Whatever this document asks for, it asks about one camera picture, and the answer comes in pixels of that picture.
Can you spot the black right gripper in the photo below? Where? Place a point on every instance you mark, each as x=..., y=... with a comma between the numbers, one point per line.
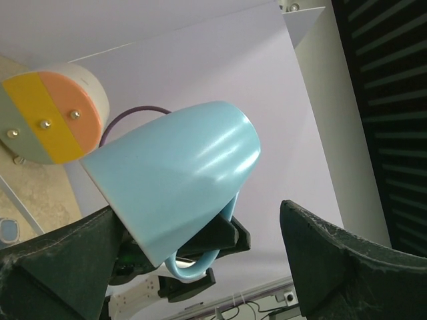
x=229, y=237

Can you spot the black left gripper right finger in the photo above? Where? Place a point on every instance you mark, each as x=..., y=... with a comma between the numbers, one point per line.
x=339, y=275

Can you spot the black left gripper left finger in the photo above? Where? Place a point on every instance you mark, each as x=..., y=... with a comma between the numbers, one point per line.
x=64, y=273

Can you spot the grey-blue small mug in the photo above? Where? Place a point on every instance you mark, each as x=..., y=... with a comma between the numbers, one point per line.
x=10, y=232

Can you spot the light blue mug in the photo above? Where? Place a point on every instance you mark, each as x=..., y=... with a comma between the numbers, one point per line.
x=167, y=179

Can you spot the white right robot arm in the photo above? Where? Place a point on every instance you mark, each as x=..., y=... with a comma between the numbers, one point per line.
x=135, y=284

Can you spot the round cream drawer cabinet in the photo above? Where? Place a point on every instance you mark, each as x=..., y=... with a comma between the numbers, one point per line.
x=53, y=115

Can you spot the dark louvered panel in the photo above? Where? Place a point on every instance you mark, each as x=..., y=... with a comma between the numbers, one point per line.
x=384, y=43

